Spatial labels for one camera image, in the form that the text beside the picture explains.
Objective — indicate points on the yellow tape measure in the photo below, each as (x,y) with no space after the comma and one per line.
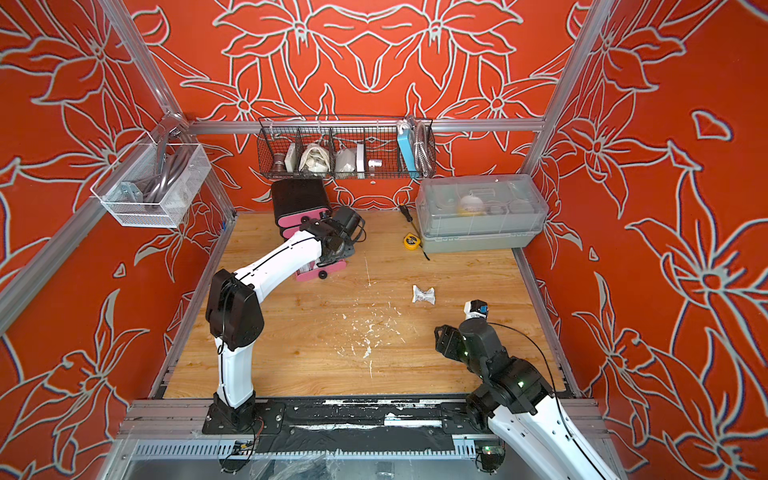
(411,242)

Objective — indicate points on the black handled screwdriver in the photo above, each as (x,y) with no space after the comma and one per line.
(405,211)

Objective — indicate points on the pink bottom drawer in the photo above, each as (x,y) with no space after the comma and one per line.
(313,271)

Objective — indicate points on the pink drawer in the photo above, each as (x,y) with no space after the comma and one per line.
(288,232)
(297,218)
(313,271)

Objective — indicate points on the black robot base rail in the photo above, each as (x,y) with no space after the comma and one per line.
(352,424)

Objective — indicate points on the white cookie packet right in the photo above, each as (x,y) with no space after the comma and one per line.
(419,295)

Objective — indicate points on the black wire wall basket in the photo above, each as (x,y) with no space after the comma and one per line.
(361,147)

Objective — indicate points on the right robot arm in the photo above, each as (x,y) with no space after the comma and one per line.
(517,404)

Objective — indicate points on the blue box in basket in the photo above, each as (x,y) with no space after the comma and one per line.
(405,143)

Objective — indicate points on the clear plastic wall bin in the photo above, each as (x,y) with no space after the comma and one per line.
(152,183)

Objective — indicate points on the white cloth in basket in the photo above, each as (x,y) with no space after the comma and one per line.
(315,159)

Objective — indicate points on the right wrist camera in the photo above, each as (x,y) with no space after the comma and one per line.
(476,309)

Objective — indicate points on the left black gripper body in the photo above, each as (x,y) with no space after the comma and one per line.
(347,250)

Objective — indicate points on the black pink drawer cabinet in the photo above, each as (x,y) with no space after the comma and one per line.
(291,195)

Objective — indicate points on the grey plastic storage box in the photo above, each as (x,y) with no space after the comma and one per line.
(482,212)

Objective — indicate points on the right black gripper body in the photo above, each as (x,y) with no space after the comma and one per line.
(477,366)

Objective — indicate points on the pink top drawer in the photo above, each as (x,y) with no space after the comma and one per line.
(297,218)

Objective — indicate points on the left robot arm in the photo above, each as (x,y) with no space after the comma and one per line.
(235,316)

